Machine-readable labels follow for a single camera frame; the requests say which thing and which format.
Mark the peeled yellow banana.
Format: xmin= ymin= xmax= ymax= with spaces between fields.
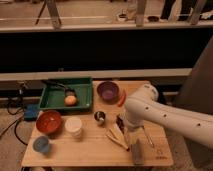
xmin=106 ymin=124 xmax=129 ymax=151

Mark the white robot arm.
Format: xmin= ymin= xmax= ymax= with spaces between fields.
xmin=123 ymin=84 xmax=213 ymax=149

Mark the small metal cup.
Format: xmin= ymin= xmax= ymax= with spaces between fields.
xmin=94 ymin=111 xmax=106 ymax=126

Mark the white plastic cup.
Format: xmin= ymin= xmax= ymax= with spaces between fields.
xmin=65 ymin=117 xmax=83 ymax=137

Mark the blue plastic cup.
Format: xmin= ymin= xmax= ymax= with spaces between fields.
xmin=33 ymin=136 xmax=50 ymax=154

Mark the grey rectangular block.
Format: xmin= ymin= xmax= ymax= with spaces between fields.
xmin=130 ymin=140 xmax=143 ymax=165

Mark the metal fork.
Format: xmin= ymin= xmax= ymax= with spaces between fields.
xmin=142 ymin=126 xmax=155 ymax=148

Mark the bunch of dark grapes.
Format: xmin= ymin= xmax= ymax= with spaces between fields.
xmin=116 ymin=115 xmax=124 ymax=133

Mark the orange carrot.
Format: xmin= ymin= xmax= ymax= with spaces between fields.
xmin=117 ymin=90 xmax=126 ymax=107

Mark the purple bowl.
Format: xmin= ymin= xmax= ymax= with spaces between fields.
xmin=97 ymin=81 xmax=119 ymax=102

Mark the orange fruit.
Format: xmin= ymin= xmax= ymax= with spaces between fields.
xmin=64 ymin=95 xmax=77 ymax=106

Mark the red-orange bowl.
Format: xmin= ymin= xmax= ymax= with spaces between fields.
xmin=36 ymin=110 xmax=62 ymax=135

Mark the green plastic tray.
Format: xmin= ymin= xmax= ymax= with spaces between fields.
xmin=39 ymin=77 xmax=93 ymax=112

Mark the black utensil in tray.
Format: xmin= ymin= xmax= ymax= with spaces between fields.
xmin=42 ymin=80 xmax=76 ymax=97

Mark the blue box on floor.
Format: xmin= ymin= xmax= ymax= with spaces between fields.
xmin=24 ymin=104 xmax=39 ymax=121

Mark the black cable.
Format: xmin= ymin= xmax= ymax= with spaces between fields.
xmin=0 ymin=87 xmax=29 ymax=147

